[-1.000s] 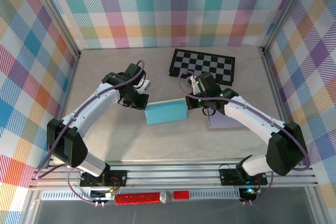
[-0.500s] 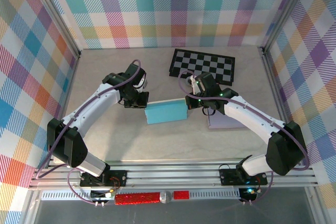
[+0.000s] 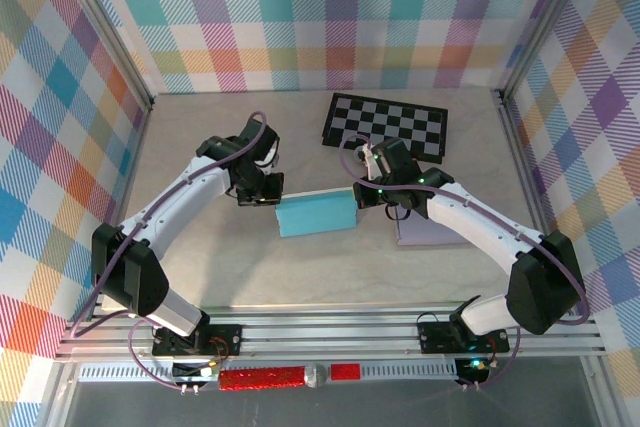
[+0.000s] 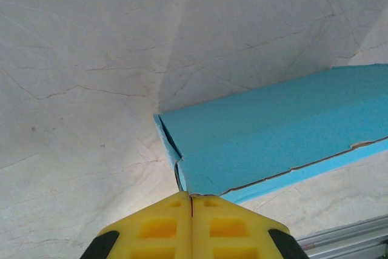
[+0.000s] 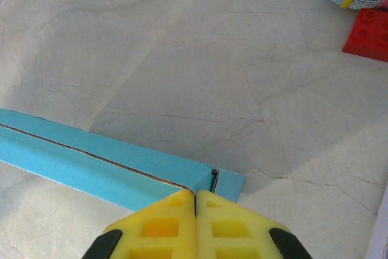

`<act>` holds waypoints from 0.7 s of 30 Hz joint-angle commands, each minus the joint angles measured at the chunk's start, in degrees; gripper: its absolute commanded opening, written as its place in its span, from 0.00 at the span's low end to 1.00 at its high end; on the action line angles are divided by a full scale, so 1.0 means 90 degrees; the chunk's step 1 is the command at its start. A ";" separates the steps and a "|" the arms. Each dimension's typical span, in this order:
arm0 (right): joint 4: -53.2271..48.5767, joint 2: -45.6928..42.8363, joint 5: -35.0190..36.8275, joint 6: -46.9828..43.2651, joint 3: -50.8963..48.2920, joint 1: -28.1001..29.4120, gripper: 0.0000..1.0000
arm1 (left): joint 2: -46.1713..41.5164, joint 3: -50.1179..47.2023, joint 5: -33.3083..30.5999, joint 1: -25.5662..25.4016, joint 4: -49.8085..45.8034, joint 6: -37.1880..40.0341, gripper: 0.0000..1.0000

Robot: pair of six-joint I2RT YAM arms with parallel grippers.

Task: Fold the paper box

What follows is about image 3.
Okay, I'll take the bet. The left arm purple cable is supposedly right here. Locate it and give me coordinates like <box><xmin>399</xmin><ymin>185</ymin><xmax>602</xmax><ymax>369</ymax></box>
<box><xmin>67</xmin><ymin>110</ymin><xmax>269</xmax><ymax>393</ymax></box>

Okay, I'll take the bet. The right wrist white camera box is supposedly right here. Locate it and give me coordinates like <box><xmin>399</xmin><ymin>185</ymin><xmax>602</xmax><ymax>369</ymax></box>
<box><xmin>360</xmin><ymin>145</ymin><xmax>385</xmax><ymax>182</ymax></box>

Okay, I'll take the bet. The black grey checkerboard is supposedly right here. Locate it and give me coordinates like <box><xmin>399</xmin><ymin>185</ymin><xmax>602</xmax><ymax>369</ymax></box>
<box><xmin>320</xmin><ymin>92</ymin><xmax>449</xmax><ymax>165</ymax></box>

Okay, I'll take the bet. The black board green light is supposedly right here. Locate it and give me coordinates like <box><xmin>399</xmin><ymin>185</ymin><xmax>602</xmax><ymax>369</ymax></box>
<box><xmin>455</xmin><ymin>357</ymin><xmax>490</xmax><ymax>386</ymax></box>

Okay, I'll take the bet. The aluminium corner post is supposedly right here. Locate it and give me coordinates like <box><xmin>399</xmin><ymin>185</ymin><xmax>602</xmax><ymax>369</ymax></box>
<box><xmin>49</xmin><ymin>0</ymin><xmax>155</xmax><ymax>112</ymax></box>
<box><xmin>494</xmin><ymin>0</ymin><xmax>601</xmax><ymax>104</ymax></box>

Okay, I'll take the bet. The aluminium rail beam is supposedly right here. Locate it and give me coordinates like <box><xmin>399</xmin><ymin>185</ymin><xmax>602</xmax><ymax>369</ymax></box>
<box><xmin>54</xmin><ymin>302</ymin><xmax>609</xmax><ymax>363</ymax></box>

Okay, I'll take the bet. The aluminium frame strut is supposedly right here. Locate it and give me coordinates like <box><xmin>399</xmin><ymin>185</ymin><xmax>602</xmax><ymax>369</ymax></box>
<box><xmin>42</xmin><ymin>361</ymin><xmax>84</xmax><ymax>427</ymax></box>
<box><xmin>579</xmin><ymin>356</ymin><xmax>624</xmax><ymax>427</ymax></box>

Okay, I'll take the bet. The aluminium side rail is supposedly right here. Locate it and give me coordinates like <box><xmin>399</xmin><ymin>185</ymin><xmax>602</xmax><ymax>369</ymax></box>
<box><xmin>89</xmin><ymin>99</ymin><xmax>155</xmax><ymax>321</ymax></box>
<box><xmin>497</xmin><ymin>91</ymin><xmax>574</xmax><ymax>316</ymax></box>

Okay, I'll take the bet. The silver foil ball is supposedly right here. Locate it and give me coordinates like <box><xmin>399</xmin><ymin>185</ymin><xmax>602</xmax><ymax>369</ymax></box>
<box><xmin>304</xmin><ymin>364</ymin><xmax>330</xmax><ymax>389</ymax></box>

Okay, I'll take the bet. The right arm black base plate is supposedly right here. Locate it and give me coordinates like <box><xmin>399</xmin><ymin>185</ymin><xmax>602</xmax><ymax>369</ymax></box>
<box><xmin>417</xmin><ymin>319</ymin><xmax>511</xmax><ymax>354</ymax></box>

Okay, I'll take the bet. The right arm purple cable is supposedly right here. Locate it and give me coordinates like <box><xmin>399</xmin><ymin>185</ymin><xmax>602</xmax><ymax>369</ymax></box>
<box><xmin>339</xmin><ymin>134</ymin><xmax>589</xmax><ymax>392</ymax></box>

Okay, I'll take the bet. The white slotted cable duct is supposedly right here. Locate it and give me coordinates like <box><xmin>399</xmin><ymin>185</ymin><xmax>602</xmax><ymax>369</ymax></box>
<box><xmin>77</xmin><ymin>363</ymin><xmax>459</xmax><ymax>382</ymax></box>

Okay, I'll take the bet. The black board white connector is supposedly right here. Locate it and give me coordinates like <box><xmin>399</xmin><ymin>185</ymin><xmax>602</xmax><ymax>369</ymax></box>
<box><xmin>172</xmin><ymin>360</ymin><xmax>221</xmax><ymax>382</ymax></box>

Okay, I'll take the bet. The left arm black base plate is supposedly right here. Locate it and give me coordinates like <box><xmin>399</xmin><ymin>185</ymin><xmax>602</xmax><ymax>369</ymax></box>
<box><xmin>152</xmin><ymin>324</ymin><xmax>243</xmax><ymax>356</ymax></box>

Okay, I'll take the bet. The lilac paper box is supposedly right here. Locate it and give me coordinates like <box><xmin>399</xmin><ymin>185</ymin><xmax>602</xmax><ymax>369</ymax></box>
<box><xmin>393</xmin><ymin>216</ymin><xmax>471</xmax><ymax>247</ymax></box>

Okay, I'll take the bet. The long red glitter strip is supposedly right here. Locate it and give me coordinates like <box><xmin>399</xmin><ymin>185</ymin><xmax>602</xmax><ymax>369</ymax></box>
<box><xmin>218</xmin><ymin>366</ymin><xmax>307</xmax><ymax>392</ymax></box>

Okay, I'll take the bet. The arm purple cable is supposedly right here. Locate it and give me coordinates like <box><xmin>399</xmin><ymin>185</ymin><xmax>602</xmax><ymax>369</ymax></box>
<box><xmin>339</xmin><ymin>134</ymin><xmax>589</xmax><ymax>392</ymax></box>
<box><xmin>67</xmin><ymin>110</ymin><xmax>269</xmax><ymax>393</ymax></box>

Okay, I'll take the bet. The teal paper box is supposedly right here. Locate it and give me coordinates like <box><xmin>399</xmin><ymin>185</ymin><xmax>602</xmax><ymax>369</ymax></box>
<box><xmin>274</xmin><ymin>187</ymin><xmax>359</xmax><ymax>238</ymax></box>

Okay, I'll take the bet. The short red glitter patch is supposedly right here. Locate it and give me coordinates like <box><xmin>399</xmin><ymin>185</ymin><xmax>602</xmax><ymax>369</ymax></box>
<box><xmin>329</xmin><ymin>362</ymin><xmax>362</xmax><ymax>381</ymax></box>

